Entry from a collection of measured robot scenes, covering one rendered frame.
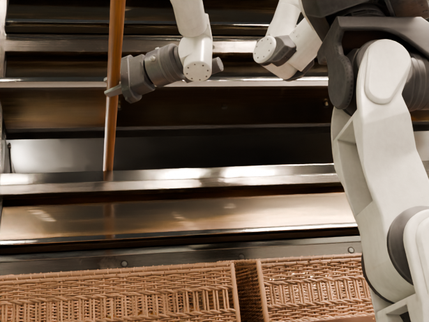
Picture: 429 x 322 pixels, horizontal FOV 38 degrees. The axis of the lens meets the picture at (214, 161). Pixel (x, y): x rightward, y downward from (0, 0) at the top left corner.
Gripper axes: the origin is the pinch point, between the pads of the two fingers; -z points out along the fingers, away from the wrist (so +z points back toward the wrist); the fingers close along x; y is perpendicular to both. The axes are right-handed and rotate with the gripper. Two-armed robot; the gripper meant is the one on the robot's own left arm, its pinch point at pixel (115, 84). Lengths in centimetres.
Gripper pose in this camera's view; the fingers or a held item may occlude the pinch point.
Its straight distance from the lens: 156.5
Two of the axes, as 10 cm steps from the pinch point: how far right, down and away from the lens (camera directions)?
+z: 8.9, -2.7, -3.6
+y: 4.4, 3.2, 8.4
